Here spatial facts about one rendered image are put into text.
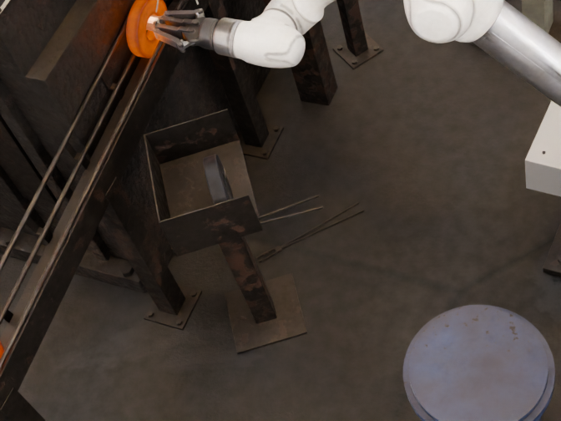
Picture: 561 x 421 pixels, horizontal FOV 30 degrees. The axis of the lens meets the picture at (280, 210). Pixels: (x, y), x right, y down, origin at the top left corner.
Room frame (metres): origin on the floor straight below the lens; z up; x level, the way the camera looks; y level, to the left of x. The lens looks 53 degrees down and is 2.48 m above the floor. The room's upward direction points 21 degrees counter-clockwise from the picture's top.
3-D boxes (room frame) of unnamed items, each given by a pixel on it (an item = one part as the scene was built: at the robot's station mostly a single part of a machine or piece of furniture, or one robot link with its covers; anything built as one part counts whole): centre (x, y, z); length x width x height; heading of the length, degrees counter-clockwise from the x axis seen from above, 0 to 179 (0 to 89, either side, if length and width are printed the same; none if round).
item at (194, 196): (1.55, 0.14, 0.36); 0.26 x 0.20 x 0.72; 175
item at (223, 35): (1.86, -0.03, 0.75); 0.09 x 0.06 x 0.09; 141
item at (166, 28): (1.94, 0.09, 0.76); 0.11 x 0.01 x 0.04; 52
